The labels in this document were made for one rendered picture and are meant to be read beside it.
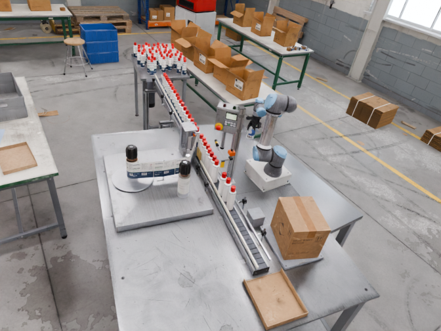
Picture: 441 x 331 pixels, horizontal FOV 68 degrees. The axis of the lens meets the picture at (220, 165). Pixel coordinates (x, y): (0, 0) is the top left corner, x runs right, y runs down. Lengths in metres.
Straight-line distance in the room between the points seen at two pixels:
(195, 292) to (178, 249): 0.31
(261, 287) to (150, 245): 0.73
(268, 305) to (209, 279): 0.37
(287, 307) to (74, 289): 1.77
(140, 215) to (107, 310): 0.93
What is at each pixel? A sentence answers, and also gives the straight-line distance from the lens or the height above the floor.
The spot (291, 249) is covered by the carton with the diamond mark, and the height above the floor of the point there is 0.96.
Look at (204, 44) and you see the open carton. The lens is 4.97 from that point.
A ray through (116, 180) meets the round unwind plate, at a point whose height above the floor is 0.89.
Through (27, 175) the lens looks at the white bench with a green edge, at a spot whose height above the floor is 0.80.
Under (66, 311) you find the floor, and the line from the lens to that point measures 2.98.
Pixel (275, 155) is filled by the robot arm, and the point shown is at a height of 1.14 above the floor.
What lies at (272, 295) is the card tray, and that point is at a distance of 2.06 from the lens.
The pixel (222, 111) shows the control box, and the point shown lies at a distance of 2.32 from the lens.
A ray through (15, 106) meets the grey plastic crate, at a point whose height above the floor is 0.93.
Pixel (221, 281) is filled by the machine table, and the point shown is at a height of 0.83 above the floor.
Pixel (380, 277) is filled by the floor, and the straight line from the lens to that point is 3.63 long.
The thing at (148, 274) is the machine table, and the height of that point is 0.83.
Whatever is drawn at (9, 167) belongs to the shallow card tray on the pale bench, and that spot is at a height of 0.80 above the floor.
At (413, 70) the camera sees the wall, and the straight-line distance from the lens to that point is 7.56.
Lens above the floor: 2.53
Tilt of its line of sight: 37 degrees down
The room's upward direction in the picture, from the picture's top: 9 degrees clockwise
